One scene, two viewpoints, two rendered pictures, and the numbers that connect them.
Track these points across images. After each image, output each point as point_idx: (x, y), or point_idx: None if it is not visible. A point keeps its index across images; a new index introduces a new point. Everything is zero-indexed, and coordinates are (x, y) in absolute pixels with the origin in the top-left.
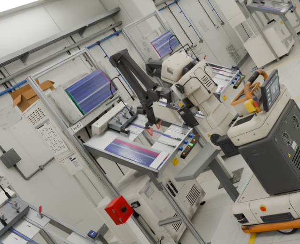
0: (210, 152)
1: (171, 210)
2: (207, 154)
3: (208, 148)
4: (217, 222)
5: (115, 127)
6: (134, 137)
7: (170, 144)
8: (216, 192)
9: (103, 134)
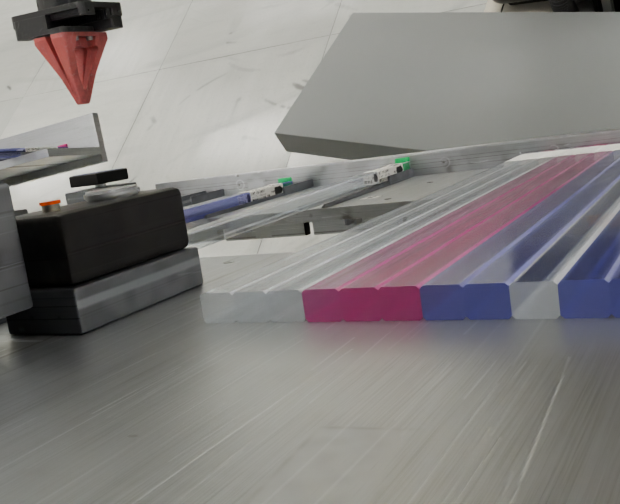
0: (542, 35)
1: None
2: (558, 45)
3: (459, 83)
4: None
5: None
6: (240, 259)
7: (388, 172)
8: None
9: (26, 500)
